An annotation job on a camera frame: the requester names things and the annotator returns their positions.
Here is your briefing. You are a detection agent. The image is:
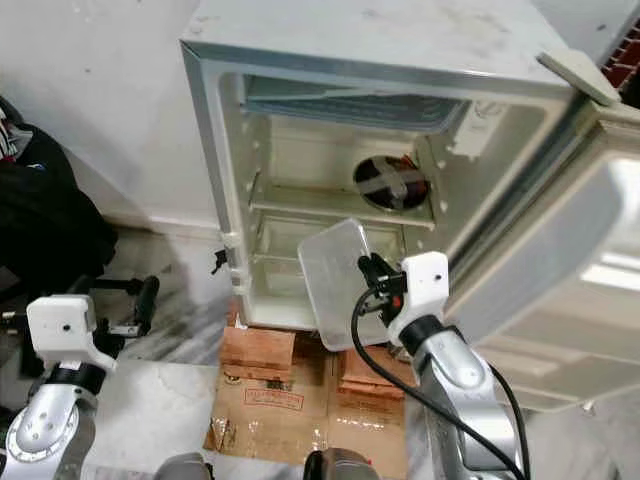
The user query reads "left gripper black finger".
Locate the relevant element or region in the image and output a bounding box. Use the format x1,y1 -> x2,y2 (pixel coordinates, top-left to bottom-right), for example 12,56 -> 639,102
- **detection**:
133,275 -> 162,337

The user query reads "clear plastic food container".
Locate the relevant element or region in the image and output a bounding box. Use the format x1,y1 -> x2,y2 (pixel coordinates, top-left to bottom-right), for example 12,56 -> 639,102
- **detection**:
297,217 -> 393,352

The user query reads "white fridge shelf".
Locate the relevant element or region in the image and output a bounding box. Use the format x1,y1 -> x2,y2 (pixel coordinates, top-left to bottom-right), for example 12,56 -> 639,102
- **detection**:
248,183 -> 437,233

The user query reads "white fridge thermostat box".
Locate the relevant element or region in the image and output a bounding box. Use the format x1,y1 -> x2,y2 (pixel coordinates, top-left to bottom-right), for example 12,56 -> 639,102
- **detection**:
450,98 -> 509,161

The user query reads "white mini fridge cabinet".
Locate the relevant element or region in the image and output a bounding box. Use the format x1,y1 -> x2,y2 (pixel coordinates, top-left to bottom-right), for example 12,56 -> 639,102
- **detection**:
180,0 -> 611,336

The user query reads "black office chair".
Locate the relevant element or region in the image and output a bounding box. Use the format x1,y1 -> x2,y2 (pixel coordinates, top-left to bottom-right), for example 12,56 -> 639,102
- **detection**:
0,95 -> 151,336

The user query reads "round black taped fan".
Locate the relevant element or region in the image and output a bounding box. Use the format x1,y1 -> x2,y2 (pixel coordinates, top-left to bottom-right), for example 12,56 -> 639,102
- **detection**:
352,154 -> 431,215

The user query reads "small black object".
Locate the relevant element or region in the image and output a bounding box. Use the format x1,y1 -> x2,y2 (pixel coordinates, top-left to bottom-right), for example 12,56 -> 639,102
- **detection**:
210,247 -> 233,277

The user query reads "black backpack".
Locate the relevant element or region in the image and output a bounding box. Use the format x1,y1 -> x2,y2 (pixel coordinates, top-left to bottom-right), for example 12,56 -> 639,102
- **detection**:
0,150 -> 119,301

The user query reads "silver left robot leg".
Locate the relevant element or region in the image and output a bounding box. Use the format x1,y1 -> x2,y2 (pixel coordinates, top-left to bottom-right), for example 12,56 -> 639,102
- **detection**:
155,452 -> 218,480

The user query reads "silver robot leg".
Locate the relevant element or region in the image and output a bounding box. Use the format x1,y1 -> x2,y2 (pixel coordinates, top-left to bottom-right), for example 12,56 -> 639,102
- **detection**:
303,448 -> 383,480
155,452 -> 218,480

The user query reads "translucent freezer compartment flap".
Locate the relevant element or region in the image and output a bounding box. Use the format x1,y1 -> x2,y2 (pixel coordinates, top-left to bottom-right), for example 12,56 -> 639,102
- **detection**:
243,75 -> 479,137

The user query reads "flattened brown cardboard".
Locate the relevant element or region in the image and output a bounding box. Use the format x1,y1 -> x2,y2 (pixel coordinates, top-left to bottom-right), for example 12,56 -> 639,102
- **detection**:
205,345 -> 413,469

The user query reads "silver right robot leg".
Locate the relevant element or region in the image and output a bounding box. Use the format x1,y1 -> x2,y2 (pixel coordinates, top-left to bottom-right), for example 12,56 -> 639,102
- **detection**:
303,448 -> 383,480

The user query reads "black white striped cloth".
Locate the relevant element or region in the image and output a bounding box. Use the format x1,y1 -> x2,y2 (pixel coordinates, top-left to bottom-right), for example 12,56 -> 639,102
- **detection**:
0,118 -> 29,163

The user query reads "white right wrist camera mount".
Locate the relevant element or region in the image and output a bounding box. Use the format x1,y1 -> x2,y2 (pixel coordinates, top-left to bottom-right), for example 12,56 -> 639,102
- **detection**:
388,251 -> 451,336

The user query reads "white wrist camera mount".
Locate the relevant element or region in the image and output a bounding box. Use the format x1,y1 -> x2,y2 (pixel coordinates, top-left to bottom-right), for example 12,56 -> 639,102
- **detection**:
26,295 -> 101,373
388,251 -> 451,336

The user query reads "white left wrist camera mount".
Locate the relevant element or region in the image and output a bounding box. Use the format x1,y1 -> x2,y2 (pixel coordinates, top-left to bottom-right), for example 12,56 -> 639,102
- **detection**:
26,295 -> 101,373

